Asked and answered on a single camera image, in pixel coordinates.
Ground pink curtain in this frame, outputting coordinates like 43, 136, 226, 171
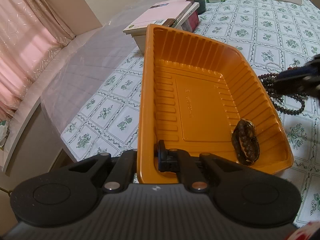
1, 0, 75, 120

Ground stack of books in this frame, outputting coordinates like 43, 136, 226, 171
123, 0, 200, 53

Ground plastic bags on floor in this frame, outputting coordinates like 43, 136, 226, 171
0, 120, 10, 151

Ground dark green bead necklace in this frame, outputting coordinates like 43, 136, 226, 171
258, 65, 309, 116

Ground orange plastic tray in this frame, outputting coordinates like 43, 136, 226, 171
137, 24, 293, 184

